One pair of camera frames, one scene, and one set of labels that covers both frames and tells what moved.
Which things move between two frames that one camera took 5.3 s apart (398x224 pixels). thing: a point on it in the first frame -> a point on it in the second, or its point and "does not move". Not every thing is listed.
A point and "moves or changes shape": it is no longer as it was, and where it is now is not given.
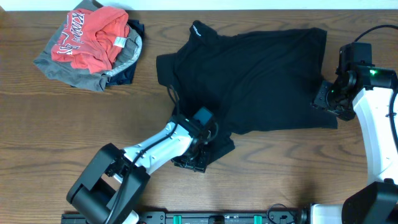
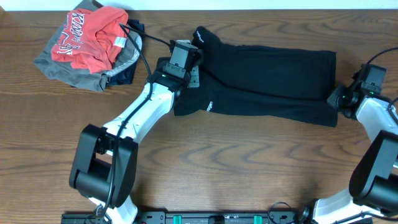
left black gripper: x=201 y=168 -> x=196 y=78
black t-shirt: x=252 y=82 moves or changes shape
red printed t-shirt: x=91 y=38 does not move
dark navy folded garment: x=127 y=77 does not move
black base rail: x=208 y=217 does not move
